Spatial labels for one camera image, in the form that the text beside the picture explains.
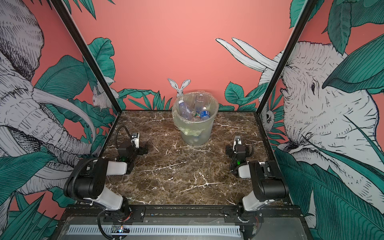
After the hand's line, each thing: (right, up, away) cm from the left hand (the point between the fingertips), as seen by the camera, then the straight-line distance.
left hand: (139, 138), depth 94 cm
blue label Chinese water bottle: (+42, +15, 0) cm, 45 cm away
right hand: (+62, -2, 0) cm, 62 cm away
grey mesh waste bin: (+35, +16, +4) cm, 39 cm away
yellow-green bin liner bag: (+36, +7, -12) cm, 39 cm away
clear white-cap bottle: (+30, +17, -4) cm, 35 cm away
